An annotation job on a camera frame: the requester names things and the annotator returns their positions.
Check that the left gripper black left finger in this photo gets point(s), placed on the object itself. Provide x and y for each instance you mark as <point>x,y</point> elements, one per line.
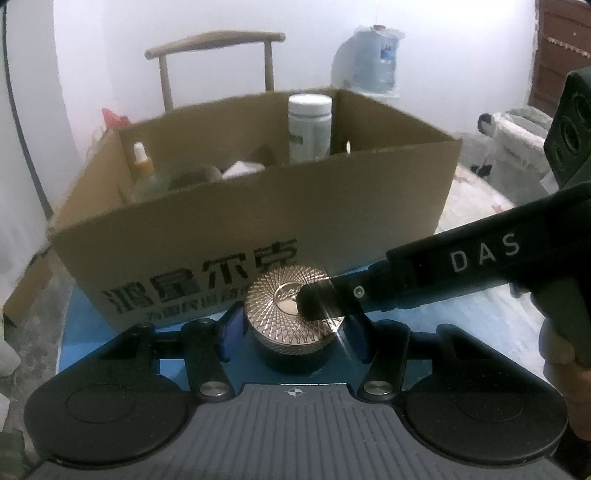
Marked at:
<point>207,345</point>

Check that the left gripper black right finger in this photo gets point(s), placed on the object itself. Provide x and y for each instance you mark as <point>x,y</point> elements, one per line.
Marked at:
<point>383,346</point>

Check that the gold lid black jar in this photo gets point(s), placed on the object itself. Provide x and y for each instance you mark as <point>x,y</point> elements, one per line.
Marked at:
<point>285,340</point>

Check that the person right hand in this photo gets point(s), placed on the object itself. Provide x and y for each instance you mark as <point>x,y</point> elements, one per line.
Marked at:
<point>568,377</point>

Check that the white trash bin with bag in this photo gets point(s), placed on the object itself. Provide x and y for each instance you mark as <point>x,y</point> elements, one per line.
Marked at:
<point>516,162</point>

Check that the brown cardboard box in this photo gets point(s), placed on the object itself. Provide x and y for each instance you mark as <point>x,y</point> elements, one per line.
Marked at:
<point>195,252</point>

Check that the flat cardboard on floor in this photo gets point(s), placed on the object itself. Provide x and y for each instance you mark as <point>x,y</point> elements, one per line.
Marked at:
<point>35,278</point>

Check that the green glass perfume bottle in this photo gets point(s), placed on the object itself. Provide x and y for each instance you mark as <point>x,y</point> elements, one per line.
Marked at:
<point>150,187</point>

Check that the green round case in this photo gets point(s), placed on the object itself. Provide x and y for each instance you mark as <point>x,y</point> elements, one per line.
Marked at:
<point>193,175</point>

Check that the dropper bottle orange liquid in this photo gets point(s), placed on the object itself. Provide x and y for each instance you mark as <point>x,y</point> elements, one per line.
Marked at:
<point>143,165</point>

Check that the brown wooden door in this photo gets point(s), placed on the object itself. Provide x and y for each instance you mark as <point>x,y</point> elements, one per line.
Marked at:
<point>562,45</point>

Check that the white water dispenser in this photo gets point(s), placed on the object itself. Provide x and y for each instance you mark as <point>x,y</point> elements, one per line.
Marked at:
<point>391,98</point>

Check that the white supplement bottle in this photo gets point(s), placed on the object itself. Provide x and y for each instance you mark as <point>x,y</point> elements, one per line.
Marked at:
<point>309,127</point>

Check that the red plastic bag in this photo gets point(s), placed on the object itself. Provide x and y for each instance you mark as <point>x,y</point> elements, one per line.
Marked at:
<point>114,121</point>

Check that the blue water jug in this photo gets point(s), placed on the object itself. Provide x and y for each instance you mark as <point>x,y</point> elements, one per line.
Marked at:
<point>374,59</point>

